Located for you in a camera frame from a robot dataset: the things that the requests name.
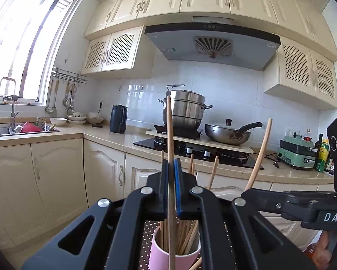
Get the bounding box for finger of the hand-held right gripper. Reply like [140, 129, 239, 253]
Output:
[252, 198, 285, 212]
[244, 188, 337, 201]

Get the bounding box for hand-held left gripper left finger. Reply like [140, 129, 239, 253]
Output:
[21, 159, 168, 270]

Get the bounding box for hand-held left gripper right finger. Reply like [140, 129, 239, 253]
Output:
[174, 158, 317, 270]

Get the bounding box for group of wooden chopsticks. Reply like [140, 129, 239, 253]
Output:
[161, 150, 220, 256]

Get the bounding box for single light wood chopstick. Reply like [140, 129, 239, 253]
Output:
[189, 257, 203, 270]
[244, 118, 273, 192]
[166, 96, 177, 270]

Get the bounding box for pink cup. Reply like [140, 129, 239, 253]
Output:
[149, 225, 202, 270]

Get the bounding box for black glass gas stove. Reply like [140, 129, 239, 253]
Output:
[133, 138, 265, 171]

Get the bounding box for dark sauce bottle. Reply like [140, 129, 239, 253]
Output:
[325, 146, 335, 175]

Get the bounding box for green electric cooker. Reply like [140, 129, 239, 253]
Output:
[277, 135, 321, 171]

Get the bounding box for light wooden board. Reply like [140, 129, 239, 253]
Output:
[145, 129, 254, 154]

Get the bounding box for green bottle with yellow label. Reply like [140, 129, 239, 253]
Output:
[315, 139, 330, 173]

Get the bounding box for dark green glass bottle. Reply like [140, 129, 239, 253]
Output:
[315, 133, 324, 158]

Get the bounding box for stainless steel steamer pot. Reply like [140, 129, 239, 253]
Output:
[158, 84, 213, 131]

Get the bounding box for black electric kettle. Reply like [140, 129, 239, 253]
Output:
[110, 105, 128, 133]

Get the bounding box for stack of white bowls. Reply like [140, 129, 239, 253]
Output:
[86, 112, 105, 125]

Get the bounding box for cream base cabinets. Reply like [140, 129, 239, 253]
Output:
[0, 131, 336, 245]

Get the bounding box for stack of patterned dishes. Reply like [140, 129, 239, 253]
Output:
[67, 112, 87, 125]

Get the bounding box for hanging small kitchen tools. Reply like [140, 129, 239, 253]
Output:
[63, 83, 77, 114]

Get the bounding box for wide cream lattice door cabinet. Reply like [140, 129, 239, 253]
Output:
[263, 35, 337, 110]

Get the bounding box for red bowl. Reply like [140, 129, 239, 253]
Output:
[20, 122, 42, 133]

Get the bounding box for grey range hood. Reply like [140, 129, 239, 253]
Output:
[144, 15, 281, 72]

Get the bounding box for narrow cream lattice door cabinet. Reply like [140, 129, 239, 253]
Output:
[81, 25, 155, 80]

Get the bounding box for metal sink faucet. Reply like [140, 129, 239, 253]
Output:
[0, 77, 19, 128]

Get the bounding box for barred kitchen window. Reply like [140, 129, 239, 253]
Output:
[0, 0, 83, 106]

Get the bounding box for black power cable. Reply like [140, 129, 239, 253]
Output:
[264, 153, 280, 167]

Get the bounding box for steel wok with black handle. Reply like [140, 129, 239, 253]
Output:
[204, 119, 263, 146]

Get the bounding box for metal wall utensil rack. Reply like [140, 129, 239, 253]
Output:
[52, 67, 88, 83]

